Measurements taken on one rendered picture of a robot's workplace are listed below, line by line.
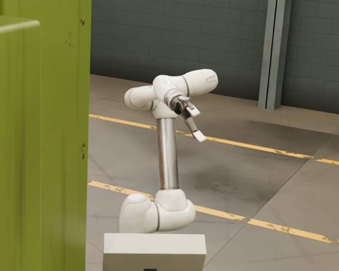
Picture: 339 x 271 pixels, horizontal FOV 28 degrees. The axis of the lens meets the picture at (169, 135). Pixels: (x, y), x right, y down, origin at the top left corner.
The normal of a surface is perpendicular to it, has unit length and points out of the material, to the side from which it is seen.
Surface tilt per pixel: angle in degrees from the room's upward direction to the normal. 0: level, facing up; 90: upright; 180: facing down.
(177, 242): 30
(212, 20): 90
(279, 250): 0
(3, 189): 90
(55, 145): 90
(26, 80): 90
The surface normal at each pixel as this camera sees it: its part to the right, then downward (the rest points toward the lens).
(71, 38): 0.94, 0.15
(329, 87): -0.44, 0.24
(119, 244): 0.09, -0.68
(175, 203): 0.29, -0.12
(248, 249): 0.06, -0.96
